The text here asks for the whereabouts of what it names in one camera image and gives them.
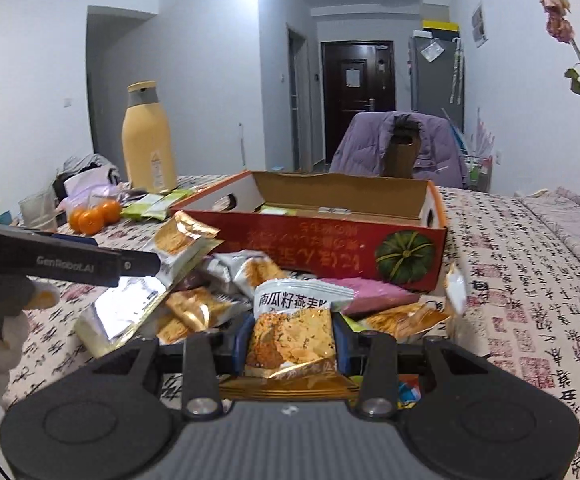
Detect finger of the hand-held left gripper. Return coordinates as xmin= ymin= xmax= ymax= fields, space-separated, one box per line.
xmin=51 ymin=232 xmax=100 ymax=248
xmin=119 ymin=251 xmax=163 ymax=287

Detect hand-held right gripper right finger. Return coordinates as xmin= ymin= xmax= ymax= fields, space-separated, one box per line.
xmin=331 ymin=312 xmax=493 ymax=422

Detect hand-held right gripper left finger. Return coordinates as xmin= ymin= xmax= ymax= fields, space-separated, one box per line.
xmin=87 ymin=317 xmax=253 ymax=422

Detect gold topped crisp packet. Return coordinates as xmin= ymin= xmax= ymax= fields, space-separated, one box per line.
xmin=145 ymin=210 xmax=223 ymax=292

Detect orange oat crisp packet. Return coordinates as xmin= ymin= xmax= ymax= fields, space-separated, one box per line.
xmin=245 ymin=280 xmax=355 ymax=381

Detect pink snack packet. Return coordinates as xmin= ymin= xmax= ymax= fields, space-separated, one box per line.
xmin=320 ymin=277 xmax=421 ymax=317

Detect pile of mixed snack packets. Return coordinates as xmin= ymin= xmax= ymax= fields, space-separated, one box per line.
xmin=152 ymin=247 xmax=469 ymax=406

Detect printed cardboard box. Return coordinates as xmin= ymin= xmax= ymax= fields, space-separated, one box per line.
xmin=169 ymin=170 xmax=448 ymax=295

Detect person's left hand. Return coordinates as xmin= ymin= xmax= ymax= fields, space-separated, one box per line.
xmin=0 ymin=275 xmax=62 ymax=413

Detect orange fruit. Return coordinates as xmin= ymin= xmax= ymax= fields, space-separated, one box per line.
xmin=101 ymin=199 xmax=123 ymax=225
xmin=69 ymin=208 xmax=106 ymax=236

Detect clear plastic cup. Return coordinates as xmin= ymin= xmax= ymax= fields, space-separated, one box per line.
xmin=18 ymin=191 xmax=59 ymax=231

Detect large silver foil packet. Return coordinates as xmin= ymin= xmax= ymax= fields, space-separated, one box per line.
xmin=74 ymin=277 xmax=169 ymax=359

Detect lilac plastic bag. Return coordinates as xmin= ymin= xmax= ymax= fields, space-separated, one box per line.
xmin=61 ymin=169 xmax=122 ymax=212

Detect green white bar packet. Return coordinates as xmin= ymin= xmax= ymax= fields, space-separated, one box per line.
xmin=157 ymin=188 xmax=197 ymax=211
xmin=120 ymin=194 xmax=169 ymax=222

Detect heap of clothes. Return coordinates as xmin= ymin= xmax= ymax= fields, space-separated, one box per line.
xmin=52 ymin=154 xmax=121 ymax=186

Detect yellow thermos jug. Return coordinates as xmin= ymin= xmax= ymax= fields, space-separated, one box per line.
xmin=121 ymin=80 xmax=179 ymax=195

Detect brown wooden chair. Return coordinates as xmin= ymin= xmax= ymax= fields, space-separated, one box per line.
xmin=382 ymin=115 xmax=423 ymax=180

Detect calligraphy printed tablecloth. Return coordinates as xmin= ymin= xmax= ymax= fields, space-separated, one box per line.
xmin=2 ymin=174 xmax=580 ymax=480

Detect purple puffer jacket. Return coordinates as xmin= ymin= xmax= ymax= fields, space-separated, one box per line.
xmin=330 ymin=111 xmax=468 ymax=190

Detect dark brown entrance door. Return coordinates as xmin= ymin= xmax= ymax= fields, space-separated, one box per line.
xmin=321 ymin=41 xmax=396 ymax=162

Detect folded pale printed cloth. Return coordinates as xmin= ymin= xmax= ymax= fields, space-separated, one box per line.
xmin=514 ymin=187 xmax=580 ymax=283

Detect grey refrigerator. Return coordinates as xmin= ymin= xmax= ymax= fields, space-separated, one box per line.
xmin=409 ymin=35 xmax=465 ymax=131

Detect hanging folded umbrella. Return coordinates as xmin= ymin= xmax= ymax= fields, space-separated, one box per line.
xmin=450 ymin=37 xmax=466 ymax=106

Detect clear bag on refrigerator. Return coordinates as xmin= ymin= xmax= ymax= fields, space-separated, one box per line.
xmin=420 ymin=39 xmax=445 ymax=64

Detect yellow box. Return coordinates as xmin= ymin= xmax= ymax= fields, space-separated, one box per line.
xmin=422 ymin=19 xmax=460 ymax=37

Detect dried pink flowers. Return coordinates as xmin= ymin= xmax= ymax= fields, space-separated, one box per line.
xmin=540 ymin=0 xmax=580 ymax=129

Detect interior doorway frame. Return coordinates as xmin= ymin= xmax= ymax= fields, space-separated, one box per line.
xmin=287 ymin=29 xmax=311 ymax=172

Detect wall picture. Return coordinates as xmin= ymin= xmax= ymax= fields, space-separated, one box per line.
xmin=471 ymin=2 xmax=488 ymax=49

